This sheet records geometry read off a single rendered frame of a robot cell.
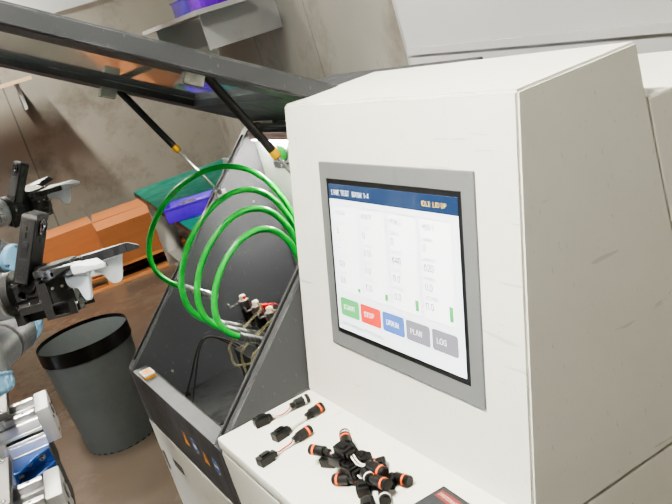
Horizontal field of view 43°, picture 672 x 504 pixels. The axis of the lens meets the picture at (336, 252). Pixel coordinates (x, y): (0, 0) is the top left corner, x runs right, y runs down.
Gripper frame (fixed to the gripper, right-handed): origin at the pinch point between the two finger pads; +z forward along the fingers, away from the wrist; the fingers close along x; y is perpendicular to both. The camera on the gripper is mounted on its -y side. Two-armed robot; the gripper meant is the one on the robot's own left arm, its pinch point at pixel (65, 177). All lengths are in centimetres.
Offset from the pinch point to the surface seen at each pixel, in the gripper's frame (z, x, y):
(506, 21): 159, 50, -5
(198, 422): -30, 79, 40
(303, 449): -35, 117, 32
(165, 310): -2.9, 35.2, 34.7
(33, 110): 259, -499, 65
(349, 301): -18, 120, 9
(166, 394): -23, 57, 43
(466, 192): -25, 154, -17
